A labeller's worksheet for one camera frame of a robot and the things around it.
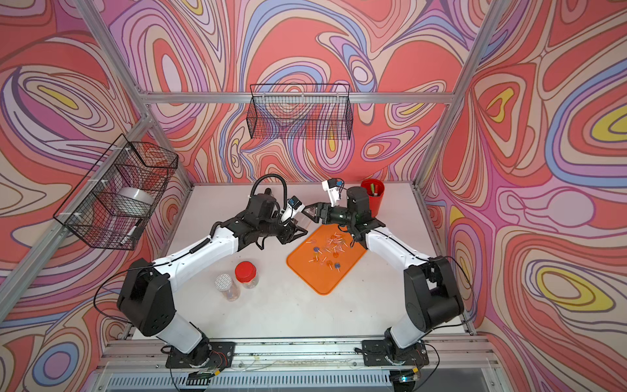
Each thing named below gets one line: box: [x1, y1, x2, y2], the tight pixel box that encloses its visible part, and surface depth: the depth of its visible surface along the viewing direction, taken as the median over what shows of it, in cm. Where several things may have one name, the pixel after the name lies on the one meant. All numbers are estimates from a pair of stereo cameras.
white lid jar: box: [213, 272, 241, 302], surface depth 79 cm
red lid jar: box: [235, 260, 259, 290], surface depth 84 cm
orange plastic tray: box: [286, 223, 367, 296], surface depth 95 cm
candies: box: [305, 231, 349, 273], surface depth 99 cm
